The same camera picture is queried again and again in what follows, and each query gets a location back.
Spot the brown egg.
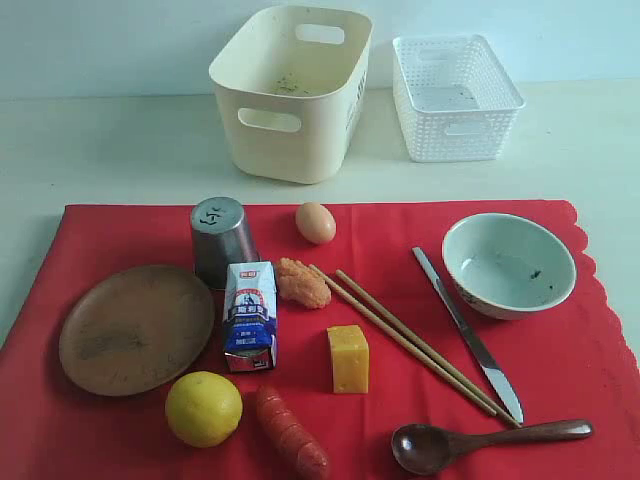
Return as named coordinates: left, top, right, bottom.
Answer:
left=295, top=202, right=337, bottom=245

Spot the orange fried nugget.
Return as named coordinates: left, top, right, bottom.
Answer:
left=275, top=257, right=331, bottom=309

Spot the blue white milk carton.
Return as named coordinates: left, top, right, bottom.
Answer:
left=222, top=262, right=278, bottom=373

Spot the yellow cheese block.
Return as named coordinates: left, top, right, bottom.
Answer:
left=327, top=325, right=370, bottom=394

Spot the yellow lemon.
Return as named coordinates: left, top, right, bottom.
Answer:
left=165, top=371, right=243, bottom=448

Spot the red sausage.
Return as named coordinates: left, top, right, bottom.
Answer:
left=256, top=385, right=330, bottom=479

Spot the upper wooden chopstick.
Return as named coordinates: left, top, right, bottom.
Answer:
left=335, top=270, right=522, bottom=428

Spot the wooden chopstick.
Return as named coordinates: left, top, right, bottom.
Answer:
left=335, top=270, right=522, bottom=428
left=309, top=264, right=497, bottom=416

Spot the upturned steel cup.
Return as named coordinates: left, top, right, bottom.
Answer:
left=190, top=197, right=260, bottom=290

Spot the lower wooden chopstick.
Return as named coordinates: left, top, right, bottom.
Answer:
left=309, top=264, right=497, bottom=416

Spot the cream plastic bin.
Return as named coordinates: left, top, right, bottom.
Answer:
left=209, top=5, right=373, bottom=184

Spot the white ceramic bowl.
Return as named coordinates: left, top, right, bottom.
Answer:
left=441, top=213, right=577, bottom=320

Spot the white perforated plastic basket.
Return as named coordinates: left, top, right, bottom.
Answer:
left=392, top=34, right=525, bottom=163

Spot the round brown wooden plate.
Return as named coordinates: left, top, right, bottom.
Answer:
left=58, top=265, right=215, bottom=397

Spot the steel table knife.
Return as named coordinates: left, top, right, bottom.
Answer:
left=412, top=247, right=524, bottom=424

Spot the dark wooden spoon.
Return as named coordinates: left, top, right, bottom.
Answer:
left=391, top=419, right=594, bottom=475

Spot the red table cloth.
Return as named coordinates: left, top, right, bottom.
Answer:
left=1, top=200, right=639, bottom=479

